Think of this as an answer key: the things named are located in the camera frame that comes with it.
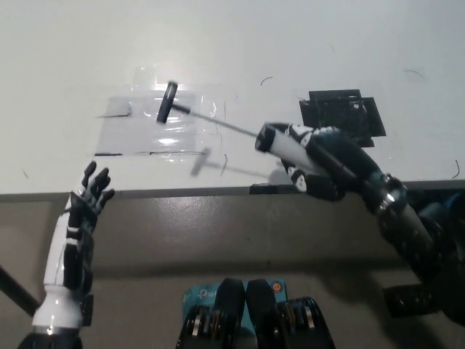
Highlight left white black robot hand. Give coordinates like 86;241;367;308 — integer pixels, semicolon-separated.
43;161;116;292

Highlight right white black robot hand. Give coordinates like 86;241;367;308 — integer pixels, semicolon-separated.
281;122;408;215

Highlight white air pump black handle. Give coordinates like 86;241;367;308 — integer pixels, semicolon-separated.
156;81;328;175

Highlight black tape square patch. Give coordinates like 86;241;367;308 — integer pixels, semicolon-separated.
299;88;386;148

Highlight black table edge clip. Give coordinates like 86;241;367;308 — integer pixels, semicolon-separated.
248;183;283;195

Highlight black table leg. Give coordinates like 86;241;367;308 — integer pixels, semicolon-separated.
0;266;41;310

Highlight clear plastic sheet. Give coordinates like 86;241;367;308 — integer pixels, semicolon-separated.
94;96;204;157

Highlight blue object under table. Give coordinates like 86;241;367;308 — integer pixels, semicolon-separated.
417;192;465;219

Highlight clear plastic film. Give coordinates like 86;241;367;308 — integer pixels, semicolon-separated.
67;65;240;172

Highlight teal router box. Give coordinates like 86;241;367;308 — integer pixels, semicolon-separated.
181;279;288;332

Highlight black floor foot plate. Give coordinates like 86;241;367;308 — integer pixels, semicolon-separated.
384;285;442;318

